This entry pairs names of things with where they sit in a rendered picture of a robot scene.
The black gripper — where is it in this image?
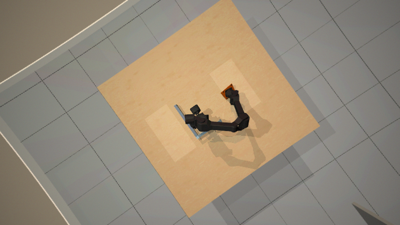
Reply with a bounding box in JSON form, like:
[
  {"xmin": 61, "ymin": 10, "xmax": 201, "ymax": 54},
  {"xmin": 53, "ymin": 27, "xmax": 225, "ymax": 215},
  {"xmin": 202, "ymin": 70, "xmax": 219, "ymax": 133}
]
[{"xmin": 190, "ymin": 104, "xmax": 201, "ymax": 116}]

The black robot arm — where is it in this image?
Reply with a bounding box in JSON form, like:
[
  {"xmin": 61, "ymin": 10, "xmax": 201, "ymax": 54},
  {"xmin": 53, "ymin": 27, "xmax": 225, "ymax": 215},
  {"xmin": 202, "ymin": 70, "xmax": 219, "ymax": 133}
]
[{"xmin": 185, "ymin": 87, "xmax": 249, "ymax": 132}]

